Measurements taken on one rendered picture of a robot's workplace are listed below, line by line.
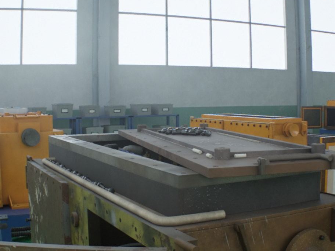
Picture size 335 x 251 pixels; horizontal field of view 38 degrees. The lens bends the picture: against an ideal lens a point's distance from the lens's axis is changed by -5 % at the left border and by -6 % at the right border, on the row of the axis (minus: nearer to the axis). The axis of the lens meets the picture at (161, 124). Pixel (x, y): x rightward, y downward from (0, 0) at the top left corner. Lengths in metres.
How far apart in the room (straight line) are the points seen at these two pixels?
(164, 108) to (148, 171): 9.52
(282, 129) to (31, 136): 2.56
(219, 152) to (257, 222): 0.20
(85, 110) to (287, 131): 5.73
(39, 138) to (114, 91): 7.52
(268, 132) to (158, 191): 3.79
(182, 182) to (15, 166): 3.04
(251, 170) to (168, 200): 0.22
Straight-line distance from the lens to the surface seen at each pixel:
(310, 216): 1.35
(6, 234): 3.89
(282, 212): 1.28
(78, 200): 1.67
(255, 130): 5.16
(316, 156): 1.28
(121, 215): 1.31
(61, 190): 1.77
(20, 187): 4.15
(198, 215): 1.17
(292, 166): 1.21
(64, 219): 1.79
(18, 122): 4.15
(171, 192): 1.20
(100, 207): 1.46
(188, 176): 1.17
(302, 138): 5.45
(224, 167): 1.13
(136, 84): 11.67
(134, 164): 1.39
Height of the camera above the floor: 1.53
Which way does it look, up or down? 3 degrees down
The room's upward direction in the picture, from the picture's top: straight up
